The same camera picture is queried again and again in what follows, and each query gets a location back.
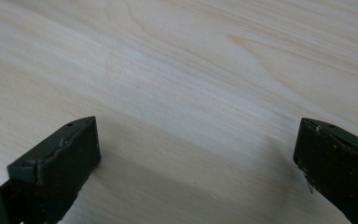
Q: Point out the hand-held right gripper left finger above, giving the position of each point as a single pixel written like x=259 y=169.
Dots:
x=62 y=161

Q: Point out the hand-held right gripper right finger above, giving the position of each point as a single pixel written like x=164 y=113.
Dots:
x=338 y=165

